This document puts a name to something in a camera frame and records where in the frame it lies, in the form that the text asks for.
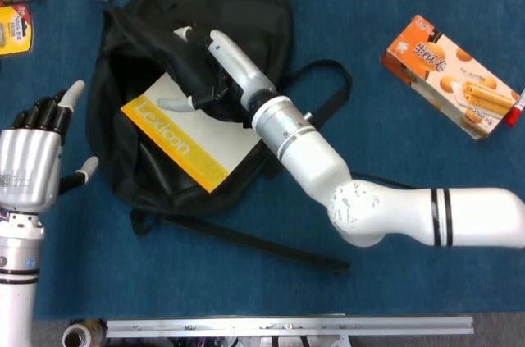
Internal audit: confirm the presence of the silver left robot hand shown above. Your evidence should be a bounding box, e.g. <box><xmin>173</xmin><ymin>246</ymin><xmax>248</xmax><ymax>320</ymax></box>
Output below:
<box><xmin>0</xmin><ymin>79</ymin><xmax>101</xmax><ymax>215</ymax></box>

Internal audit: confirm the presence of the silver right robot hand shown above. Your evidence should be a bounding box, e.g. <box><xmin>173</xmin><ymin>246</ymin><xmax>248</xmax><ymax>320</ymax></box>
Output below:
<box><xmin>157</xmin><ymin>25</ymin><xmax>276</xmax><ymax>114</ymax></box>

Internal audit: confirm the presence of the black fabric backpack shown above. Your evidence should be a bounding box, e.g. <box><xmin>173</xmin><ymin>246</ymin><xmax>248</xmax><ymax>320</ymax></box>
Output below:
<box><xmin>84</xmin><ymin>0</ymin><xmax>354</xmax><ymax>276</ymax></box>

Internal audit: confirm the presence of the yellow blister pack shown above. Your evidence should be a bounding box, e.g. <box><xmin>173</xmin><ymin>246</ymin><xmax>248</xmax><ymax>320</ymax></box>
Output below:
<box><xmin>0</xmin><ymin>4</ymin><xmax>35</xmax><ymax>57</ymax></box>

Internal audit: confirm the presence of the aluminium profile rail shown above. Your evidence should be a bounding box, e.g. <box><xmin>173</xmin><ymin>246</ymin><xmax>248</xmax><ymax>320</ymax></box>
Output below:
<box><xmin>105</xmin><ymin>316</ymin><xmax>475</xmax><ymax>339</ymax></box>

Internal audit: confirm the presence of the orange egg roll box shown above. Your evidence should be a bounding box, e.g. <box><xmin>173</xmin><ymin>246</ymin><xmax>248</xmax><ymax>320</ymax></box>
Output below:
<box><xmin>380</xmin><ymin>14</ymin><xmax>522</xmax><ymax>141</ymax></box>

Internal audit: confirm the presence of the red capped white marker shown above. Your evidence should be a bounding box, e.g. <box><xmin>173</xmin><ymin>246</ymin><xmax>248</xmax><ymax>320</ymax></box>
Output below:
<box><xmin>504</xmin><ymin>84</ymin><xmax>525</xmax><ymax>128</ymax></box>

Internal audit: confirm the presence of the white and yellow book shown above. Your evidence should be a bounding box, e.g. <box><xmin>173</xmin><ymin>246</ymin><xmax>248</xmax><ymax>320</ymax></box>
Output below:
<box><xmin>120</xmin><ymin>71</ymin><xmax>263</xmax><ymax>194</ymax></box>

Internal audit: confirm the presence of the blue felt table cover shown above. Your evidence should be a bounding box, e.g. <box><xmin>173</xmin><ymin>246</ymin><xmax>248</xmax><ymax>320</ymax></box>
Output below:
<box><xmin>0</xmin><ymin>0</ymin><xmax>525</xmax><ymax>320</ymax></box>

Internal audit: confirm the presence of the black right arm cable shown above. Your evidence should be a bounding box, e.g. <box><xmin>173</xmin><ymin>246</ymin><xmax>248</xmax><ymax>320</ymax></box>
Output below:
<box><xmin>356</xmin><ymin>172</ymin><xmax>419</xmax><ymax>190</ymax></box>

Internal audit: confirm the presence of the tape roll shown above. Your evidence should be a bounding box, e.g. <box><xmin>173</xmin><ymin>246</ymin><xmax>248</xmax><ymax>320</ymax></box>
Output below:
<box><xmin>62</xmin><ymin>319</ymin><xmax>107</xmax><ymax>347</ymax></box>

